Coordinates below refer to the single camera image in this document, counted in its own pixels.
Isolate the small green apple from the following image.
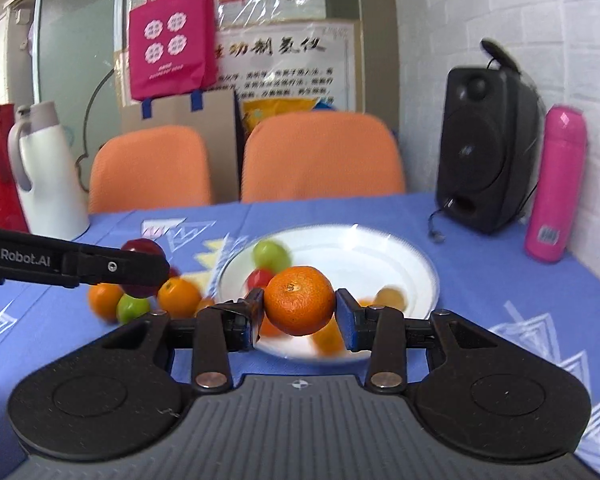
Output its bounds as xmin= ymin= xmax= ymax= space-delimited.
xmin=116 ymin=293 xmax=153 ymax=325

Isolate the red thermos jug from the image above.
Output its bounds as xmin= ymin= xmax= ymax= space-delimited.
xmin=0 ymin=104 xmax=31 ymax=233

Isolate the black speaker cable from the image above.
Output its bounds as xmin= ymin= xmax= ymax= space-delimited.
xmin=427 ymin=200 xmax=451 ymax=243

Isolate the magenta tote bag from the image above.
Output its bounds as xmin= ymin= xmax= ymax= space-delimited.
xmin=128 ymin=0 xmax=220 ymax=102

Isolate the blue printed tablecloth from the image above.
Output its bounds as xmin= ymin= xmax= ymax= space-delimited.
xmin=0 ymin=191 xmax=600 ymax=478

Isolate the dark red plum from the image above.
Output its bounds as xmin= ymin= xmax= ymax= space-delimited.
xmin=121 ymin=238 xmax=181 ymax=298

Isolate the pink thermos bottle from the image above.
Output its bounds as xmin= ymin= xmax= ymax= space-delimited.
xmin=524 ymin=105 xmax=588 ymax=264

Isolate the brown kiwi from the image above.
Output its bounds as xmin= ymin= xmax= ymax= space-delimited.
xmin=372 ymin=286 xmax=407 ymax=312

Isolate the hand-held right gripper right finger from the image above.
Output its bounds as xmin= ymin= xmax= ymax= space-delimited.
xmin=334 ymin=287 xmax=501 ymax=394

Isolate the large green apple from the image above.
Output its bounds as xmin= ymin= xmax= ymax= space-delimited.
xmin=252 ymin=240 xmax=293 ymax=273

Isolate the black speaker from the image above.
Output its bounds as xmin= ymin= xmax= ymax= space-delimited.
xmin=435 ymin=66 xmax=541 ymax=235

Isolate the smooth round orange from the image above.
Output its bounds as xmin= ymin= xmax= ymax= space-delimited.
xmin=88 ymin=283 xmax=125 ymax=323
xmin=312 ymin=317 xmax=348 ymax=358
xmin=157 ymin=277 xmax=203 ymax=318

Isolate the white thermos jug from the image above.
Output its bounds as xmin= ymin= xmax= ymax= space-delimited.
xmin=7 ymin=101 xmax=91 ymax=241

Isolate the white plate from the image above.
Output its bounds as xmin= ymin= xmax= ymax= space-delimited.
xmin=215 ymin=225 xmax=440 ymax=363

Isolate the orange fabric chair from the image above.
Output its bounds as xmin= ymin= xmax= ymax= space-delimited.
xmin=88 ymin=125 xmax=215 ymax=215
xmin=241 ymin=111 xmax=407 ymax=204

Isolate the frosted glass door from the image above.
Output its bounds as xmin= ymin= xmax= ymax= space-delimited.
xmin=35 ymin=0 xmax=123 ymax=196

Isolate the small red apple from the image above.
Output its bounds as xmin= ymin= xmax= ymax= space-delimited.
xmin=246 ymin=268 xmax=276 ymax=292

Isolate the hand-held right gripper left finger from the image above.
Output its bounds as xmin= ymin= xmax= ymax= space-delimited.
xmin=97 ymin=287 xmax=267 ymax=394

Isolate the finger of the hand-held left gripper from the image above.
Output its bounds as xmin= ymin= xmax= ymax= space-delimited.
xmin=78 ymin=251 xmax=171 ymax=295

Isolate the rough-skinned mandarin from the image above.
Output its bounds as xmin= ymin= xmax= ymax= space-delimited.
xmin=256 ymin=310 xmax=286 ymax=338
xmin=264 ymin=265 xmax=337 ymax=337

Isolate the white text wall poster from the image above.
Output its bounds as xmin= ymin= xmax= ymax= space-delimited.
xmin=215 ymin=20 xmax=358 ymax=113

